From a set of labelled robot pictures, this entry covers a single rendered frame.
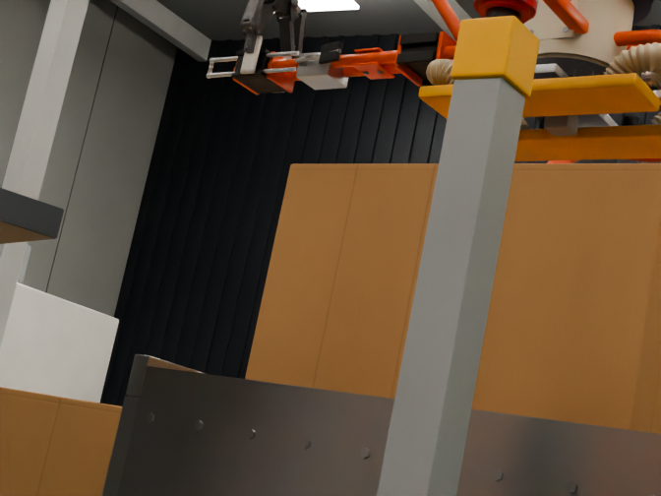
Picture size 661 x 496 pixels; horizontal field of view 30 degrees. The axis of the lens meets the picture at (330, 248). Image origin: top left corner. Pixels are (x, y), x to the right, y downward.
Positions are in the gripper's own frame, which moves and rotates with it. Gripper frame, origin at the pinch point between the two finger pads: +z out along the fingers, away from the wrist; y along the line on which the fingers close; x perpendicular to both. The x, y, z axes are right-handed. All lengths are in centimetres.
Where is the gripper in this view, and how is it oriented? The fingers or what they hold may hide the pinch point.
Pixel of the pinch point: (265, 69)
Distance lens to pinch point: 225.3
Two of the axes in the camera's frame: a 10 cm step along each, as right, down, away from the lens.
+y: 5.6, 2.8, 7.8
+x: -8.1, -0.4, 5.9
